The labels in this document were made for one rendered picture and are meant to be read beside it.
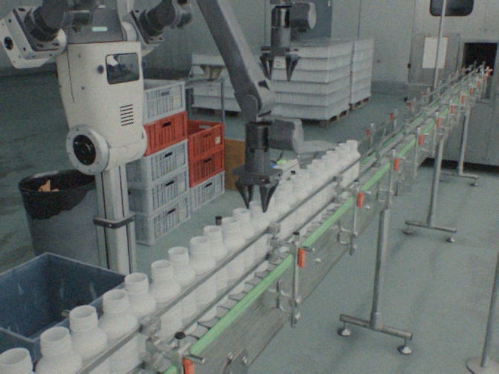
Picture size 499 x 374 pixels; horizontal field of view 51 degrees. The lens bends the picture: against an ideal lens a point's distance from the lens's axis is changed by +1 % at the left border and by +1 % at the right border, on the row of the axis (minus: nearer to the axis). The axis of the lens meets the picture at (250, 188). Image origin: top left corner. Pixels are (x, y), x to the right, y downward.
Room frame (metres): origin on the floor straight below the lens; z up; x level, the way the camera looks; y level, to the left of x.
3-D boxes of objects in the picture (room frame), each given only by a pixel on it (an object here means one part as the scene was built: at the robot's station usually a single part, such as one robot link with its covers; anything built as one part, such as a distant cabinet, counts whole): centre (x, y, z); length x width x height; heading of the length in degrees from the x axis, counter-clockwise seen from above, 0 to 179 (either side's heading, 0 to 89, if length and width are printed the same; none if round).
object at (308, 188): (1.39, -0.15, 1.08); 0.06 x 0.06 x 0.17
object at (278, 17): (1.60, -0.09, 1.57); 0.07 x 0.06 x 0.07; 62
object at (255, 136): (1.13, -0.02, 1.33); 0.07 x 0.06 x 0.07; 62
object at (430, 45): (5.46, -1.86, 1.22); 0.23 x 0.03 x 0.32; 62
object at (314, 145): (4.91, -0.52, 0.21); 0.61 x 0.47 x 0.41; 25
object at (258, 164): (1.13, -0.02, 1.26); 0.10 x 0.07 x 0.07; 62
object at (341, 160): (1.65, -0.29, 1.08); 0.06 x 0.06 x 0.17
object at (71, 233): (2.99, 1.14, 0.32); 0.45 x 0.45 x 0.64
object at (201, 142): (4.44, 0.54, 0.55); 0.61 x 0.41 x 0.22; 155
